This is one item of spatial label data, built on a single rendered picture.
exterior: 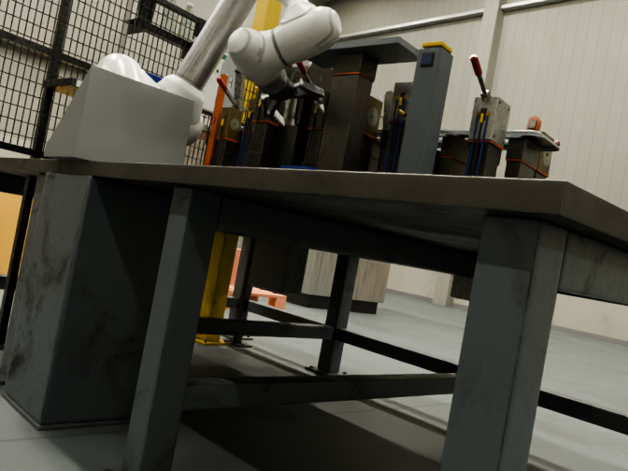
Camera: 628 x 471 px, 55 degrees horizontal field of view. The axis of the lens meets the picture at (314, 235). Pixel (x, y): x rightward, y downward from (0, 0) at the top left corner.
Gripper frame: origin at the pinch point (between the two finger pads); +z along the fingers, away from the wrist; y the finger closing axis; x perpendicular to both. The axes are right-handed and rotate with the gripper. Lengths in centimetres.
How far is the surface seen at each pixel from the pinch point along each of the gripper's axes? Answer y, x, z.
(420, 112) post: 37.0, -22.5, -17.1
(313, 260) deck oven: -137, 86, 388
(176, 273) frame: -17, -60, -50
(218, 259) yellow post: -93, 4, 109
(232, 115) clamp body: -34.9, 25.0, 23.5
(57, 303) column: -62, -53, -36
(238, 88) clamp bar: -31, 36, 24
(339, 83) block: 16.4, -2.0, -11.4
